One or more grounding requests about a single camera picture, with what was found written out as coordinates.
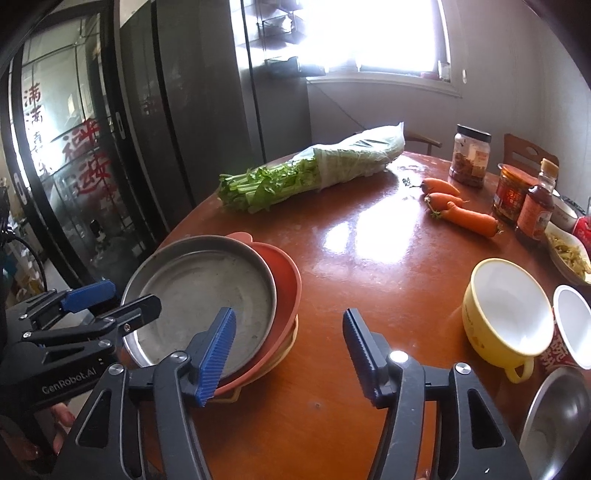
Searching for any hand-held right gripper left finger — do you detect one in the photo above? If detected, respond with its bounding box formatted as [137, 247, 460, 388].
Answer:
[51, 307, 237, 480]

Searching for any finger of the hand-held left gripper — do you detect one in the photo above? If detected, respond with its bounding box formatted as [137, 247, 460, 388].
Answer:
[17, 295, 163, 366]
[18, 279, 116, 331]

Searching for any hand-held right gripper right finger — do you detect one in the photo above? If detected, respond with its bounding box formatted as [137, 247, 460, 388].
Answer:
[342, 308, 532, 480]

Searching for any round steel plate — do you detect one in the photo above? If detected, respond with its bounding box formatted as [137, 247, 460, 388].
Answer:
[121, 235, 278, 380]

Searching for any yellow shell-shaped plate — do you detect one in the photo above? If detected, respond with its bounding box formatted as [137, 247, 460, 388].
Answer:
[217, 314, 300, 403]

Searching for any pink crab-shaped plate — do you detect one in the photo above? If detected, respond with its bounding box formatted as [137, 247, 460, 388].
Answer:
[213, 232, 304, 398]

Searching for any yellow bowl with handle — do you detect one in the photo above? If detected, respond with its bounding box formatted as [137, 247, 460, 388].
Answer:
[462, 258, 555, 384]

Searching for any large steel bowl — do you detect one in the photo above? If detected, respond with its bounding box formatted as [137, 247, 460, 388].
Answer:
[519, 366, 591, 480]

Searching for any red printed paper bowl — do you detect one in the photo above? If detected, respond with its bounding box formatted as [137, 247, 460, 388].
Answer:
[537, 285, 591, 371]

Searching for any person's left hand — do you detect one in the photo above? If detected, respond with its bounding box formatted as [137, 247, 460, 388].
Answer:
[0, 402, 77, 463]

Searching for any glass door with red characters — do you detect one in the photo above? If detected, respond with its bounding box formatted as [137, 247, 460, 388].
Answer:
[0, 9, 160, 298]

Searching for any carrot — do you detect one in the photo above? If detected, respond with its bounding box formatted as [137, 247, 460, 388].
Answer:
[435, 202, 502, 239]
[419, 178, 462, 198]
[424, 192, 465, 214]

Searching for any celery bunch in plastic bag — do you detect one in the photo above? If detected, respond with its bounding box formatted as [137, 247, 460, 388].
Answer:
[217, 122, 406, 216]

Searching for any dark grey refrigerator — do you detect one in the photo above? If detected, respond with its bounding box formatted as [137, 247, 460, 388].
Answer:
[119, 0, 311, 234]

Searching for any red chili sauce jar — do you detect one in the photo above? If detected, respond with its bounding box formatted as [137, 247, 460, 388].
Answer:
[491, 163, 539, 225]

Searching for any amber sauce bottle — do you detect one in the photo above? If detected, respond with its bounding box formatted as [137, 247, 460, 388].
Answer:
[514, 158, 560, 248]

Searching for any clear jar with black lid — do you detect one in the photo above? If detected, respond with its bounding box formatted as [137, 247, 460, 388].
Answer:
[449, 124, 492, 188]

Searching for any white dish of shredded food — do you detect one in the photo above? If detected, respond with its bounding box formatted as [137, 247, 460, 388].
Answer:
[544, 222, 591, 285]

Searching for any small white bowl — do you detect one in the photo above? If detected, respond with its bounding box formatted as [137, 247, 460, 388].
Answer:
[551, 189, 581, 232]

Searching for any wooden chair with cutout back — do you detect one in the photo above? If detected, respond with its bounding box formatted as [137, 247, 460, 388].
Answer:
[503, 133, 560, 179]

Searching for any black cable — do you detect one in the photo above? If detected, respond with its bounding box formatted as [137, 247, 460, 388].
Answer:
[0, 235, 48, 296]

